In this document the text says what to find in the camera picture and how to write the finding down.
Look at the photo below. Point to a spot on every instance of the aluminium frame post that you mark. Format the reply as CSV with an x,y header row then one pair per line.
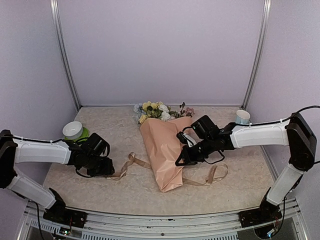
x,y
54,5
258,53

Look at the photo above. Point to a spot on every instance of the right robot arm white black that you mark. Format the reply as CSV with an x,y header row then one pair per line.
x,y
292,131

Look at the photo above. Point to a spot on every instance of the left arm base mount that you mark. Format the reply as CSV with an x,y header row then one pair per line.
x,y
68,217

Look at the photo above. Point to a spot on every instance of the tan satin ribbon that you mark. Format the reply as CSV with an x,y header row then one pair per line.
x,y
211,179

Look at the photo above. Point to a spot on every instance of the front aluminium rail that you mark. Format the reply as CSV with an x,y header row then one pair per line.
x,y
115,226

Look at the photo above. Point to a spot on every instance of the mauve bud fake flower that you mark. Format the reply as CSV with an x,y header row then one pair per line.
x,y
174,114

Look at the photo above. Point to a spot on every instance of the white rose fake flower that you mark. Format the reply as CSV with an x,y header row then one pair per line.
x,y
165,112

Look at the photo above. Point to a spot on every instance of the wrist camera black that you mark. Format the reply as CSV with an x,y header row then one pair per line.
x,y
94,147
204,128

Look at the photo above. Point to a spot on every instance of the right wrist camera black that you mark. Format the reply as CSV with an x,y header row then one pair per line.
x,y
204,128

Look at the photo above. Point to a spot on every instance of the blue hydrangea fake flower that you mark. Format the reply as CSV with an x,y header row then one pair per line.
x,y
137,108

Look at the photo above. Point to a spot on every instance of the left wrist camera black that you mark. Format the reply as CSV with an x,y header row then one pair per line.
x,y
94,147

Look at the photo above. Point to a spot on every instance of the beige wrapping paper sheet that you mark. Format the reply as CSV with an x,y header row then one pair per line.
x,y
163,149

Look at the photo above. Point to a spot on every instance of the yellow rose fake flower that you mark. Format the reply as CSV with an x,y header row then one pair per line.
x,y
149,110

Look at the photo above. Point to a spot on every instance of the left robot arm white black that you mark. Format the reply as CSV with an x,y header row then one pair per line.
x,y
17,150

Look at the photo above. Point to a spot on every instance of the white bowl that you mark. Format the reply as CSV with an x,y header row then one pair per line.
x,y
73,130

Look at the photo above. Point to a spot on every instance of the right aluminium frame post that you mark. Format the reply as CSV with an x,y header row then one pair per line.
x,y
258,53

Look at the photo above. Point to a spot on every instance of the light blue mug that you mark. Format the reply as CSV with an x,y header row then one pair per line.
x,y
242,117

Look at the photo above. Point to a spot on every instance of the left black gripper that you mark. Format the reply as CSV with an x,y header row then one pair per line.
x,y
108,169

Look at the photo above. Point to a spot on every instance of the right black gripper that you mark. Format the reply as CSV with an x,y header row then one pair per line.
x,y
187,155

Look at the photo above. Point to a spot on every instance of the pink fake flower stem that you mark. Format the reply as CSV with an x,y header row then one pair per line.
x,y
185,111

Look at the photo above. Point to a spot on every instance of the green plate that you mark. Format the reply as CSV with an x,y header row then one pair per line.
x,y
83,133

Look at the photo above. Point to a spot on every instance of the left aluminium frame post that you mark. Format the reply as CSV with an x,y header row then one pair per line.
x,y
54,5

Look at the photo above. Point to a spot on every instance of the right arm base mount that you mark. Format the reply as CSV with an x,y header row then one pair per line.
x,y
256,216

